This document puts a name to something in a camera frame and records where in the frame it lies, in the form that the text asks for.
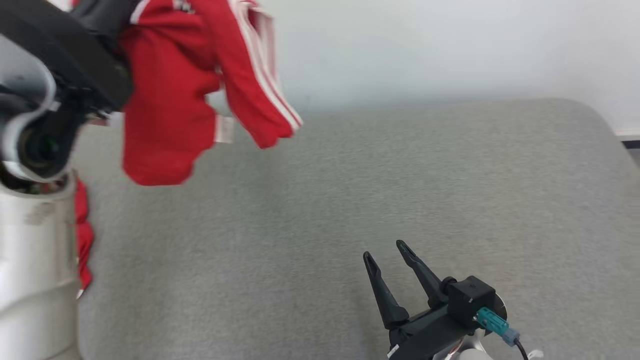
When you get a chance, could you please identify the red Bulls 23 basketball shorts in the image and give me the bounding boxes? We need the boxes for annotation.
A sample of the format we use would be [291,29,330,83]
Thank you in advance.
[74,179,95,300]

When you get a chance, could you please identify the white wall baseboard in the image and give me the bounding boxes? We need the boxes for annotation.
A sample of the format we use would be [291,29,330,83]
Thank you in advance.
[615,128,640,150]

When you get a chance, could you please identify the red Bulls 23 basketball jersey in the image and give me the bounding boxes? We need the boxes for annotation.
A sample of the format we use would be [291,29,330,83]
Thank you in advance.
[50,0,304,187]

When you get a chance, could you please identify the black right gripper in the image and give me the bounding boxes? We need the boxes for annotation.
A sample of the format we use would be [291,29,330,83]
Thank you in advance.
[363,240,484,360]

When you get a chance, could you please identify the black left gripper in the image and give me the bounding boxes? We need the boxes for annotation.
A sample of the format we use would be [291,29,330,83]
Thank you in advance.
[0,0,141,114]

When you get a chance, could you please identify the right teal-plug black cable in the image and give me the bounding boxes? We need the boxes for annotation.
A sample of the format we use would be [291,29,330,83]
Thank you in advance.
[475,307,531,360]

